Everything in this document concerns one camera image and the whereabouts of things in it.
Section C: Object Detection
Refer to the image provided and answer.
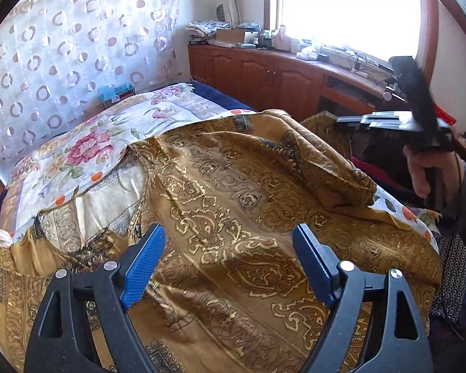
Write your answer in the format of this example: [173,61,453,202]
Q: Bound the golden paisley cloth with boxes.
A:
[0,109,443,373]

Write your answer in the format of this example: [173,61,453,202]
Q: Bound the blue tissue box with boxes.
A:
[98,83,136,109]

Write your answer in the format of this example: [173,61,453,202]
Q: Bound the orange fruit print bedsheet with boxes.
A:
[8,107,439,249]

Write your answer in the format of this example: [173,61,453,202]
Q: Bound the floral quilt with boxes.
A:
[0,81,257,234]

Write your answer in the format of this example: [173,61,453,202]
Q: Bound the window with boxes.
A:
[270,0,439,72]

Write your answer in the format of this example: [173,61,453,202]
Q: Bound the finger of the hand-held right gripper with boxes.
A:
[334,118,412,132]
[362,111,412,121]

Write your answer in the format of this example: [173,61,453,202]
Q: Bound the circle pattern sheer curtain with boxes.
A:
[0,0,179,164]

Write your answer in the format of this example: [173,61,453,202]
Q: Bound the stack of folded cloths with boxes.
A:
[185,20,231,40]

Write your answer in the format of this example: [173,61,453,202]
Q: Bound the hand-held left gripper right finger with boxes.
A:
[293,223,433,373]

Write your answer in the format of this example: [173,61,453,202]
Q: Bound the cardboard box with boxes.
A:
[216,28,254,45]

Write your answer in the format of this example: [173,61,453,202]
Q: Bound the pink bottle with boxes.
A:
[274,25,293,51]

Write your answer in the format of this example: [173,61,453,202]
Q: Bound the navy blue mattress cover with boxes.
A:
[188,81,257,113]

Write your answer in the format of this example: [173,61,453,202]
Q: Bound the wooden cabinet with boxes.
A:
[188,44,412,119]

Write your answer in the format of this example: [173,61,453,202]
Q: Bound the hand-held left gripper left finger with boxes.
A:
[24,223,167,373]

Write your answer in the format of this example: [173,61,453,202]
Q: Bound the person's right hand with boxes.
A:
[407,151,465,203]

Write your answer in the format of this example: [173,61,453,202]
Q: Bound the dotted dark cloth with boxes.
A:
[430,232,466,324]

